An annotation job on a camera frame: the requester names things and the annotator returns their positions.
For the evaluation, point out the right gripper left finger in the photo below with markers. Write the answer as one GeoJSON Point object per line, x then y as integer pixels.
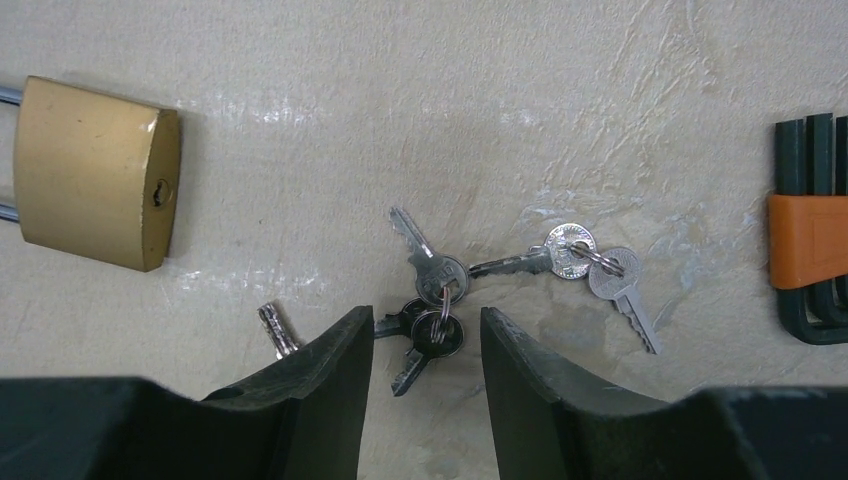
{"type": "Point", "coordinates": [314, 401]}

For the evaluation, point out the black headed key bunch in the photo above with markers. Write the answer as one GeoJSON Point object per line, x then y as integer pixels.
{"type": "Point", "coordinates": [440, 281]}

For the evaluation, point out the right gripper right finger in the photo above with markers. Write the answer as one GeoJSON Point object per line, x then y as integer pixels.
{"type": "Point", "coordinates": [551, 418]}

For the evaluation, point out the large brass padlock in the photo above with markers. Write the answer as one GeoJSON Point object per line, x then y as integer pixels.
{"type": "Point", "coordinates": [94, 174]}

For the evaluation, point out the orange hex key set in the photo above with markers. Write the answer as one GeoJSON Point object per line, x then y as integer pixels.
{"type": "Point", "coordinates": [807, 221]}

